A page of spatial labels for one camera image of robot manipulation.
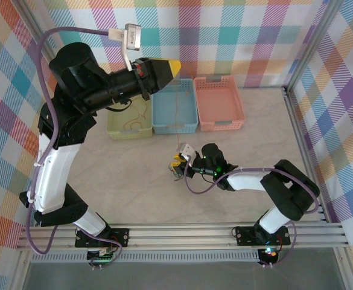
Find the thin orange cable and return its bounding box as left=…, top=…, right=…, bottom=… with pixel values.
left=121, top=101, right=149, bottom=131

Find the blue plastic basket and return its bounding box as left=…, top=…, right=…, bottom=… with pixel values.
left=151, top=79, right=200, bottom=135

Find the pink plastic basket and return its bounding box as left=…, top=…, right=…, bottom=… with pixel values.
left=193, top=76, right=246, bottom=132

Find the green plastic basket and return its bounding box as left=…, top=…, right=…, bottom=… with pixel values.
left=106, top=99, right=153, bottom=140

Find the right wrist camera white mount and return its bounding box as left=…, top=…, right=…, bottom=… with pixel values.
left=176, top=142, right=200, bottom=163

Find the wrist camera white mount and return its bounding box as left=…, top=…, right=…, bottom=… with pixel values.
left=176, top=142, right=200, bottom=163
left=108, top=23, right=142, bottom=72

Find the aluminium frame post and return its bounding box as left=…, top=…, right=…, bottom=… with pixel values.
left=13, top=0, right=78, bottom=97
left=284, top=0, right=342, bottom=91

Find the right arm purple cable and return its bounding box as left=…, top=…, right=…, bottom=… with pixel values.
left=184, top=159, right=319, bottom=268

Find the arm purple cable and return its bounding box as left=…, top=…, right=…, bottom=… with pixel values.
left=184, top=159, right=319, bottom=268
left=27, top=26, right=124, bottom=269

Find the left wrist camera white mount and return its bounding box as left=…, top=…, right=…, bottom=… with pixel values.
left=108, top=23, right=142, bottom=72

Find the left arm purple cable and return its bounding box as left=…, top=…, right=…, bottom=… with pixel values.
left=27, top=26, right=124, bottom=269

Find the aluminium mounting rail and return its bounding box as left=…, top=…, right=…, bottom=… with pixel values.
left=16, top=222, right=351, bottom=251

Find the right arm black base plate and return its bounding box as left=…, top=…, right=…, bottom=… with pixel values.
left=235, top=225, right=291, bottom=246

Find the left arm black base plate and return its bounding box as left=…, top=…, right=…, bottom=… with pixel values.
left=74, top=228, right=130, bottom=248

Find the slotted grey cable duct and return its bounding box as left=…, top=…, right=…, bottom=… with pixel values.
left=31, top=252, right=260, bottom=263

